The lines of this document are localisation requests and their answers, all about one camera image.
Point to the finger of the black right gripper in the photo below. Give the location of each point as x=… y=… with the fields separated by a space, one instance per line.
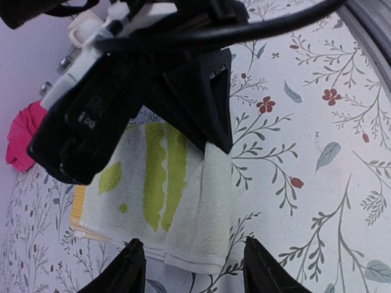
x=190 y=91

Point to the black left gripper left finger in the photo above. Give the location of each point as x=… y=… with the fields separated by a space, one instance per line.
x=126 y=273

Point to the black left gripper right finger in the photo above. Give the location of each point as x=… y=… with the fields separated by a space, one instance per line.
x=263 y=274

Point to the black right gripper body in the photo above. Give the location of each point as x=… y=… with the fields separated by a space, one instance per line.
x=81 y=130

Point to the pink towel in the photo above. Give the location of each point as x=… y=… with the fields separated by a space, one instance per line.
x=22 y=130

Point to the green and cream patterned towel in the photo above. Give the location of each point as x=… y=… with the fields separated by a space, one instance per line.
x=158 y=187

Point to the cream ceramic mug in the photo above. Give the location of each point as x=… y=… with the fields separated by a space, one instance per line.
x=82 y=27

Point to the floral tablecloth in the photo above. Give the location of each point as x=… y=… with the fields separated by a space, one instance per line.
x=310 y=179

